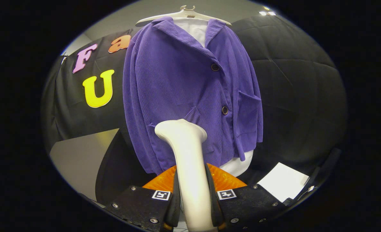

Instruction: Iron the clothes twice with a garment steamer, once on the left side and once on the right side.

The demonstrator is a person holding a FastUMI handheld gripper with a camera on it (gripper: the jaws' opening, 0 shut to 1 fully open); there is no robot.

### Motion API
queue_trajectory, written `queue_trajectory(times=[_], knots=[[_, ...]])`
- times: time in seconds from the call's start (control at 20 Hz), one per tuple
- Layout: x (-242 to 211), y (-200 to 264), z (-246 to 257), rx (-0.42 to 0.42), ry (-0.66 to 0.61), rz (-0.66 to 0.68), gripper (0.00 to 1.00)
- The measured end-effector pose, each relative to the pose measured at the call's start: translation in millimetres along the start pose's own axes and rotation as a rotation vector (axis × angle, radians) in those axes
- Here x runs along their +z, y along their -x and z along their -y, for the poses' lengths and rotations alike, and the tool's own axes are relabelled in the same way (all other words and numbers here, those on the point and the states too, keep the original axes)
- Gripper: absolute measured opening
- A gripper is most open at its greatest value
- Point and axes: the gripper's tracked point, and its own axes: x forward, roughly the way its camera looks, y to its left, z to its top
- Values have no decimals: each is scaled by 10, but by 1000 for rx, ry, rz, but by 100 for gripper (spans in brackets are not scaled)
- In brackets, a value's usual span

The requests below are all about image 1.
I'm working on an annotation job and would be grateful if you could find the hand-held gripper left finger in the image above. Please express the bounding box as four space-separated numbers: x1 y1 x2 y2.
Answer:
103 165 181 232

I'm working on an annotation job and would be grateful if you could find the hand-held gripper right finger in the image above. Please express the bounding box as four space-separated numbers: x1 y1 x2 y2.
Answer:
205 163 289 232

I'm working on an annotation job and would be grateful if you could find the white garment steamer head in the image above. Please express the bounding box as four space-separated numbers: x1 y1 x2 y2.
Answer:
154 119 218 232

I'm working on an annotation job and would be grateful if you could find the purple corduroy jacket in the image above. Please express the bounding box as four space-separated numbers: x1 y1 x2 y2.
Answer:
123 17 264 176

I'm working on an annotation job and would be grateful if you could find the white clothes hanger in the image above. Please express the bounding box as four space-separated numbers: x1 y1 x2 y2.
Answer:
135 5 233 27

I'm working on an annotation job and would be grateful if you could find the white paper sheet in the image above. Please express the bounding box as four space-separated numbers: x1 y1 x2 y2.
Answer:
257 162 310 203

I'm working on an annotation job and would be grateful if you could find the grey cabinet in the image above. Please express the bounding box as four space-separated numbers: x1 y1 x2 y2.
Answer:
50 128 157 207

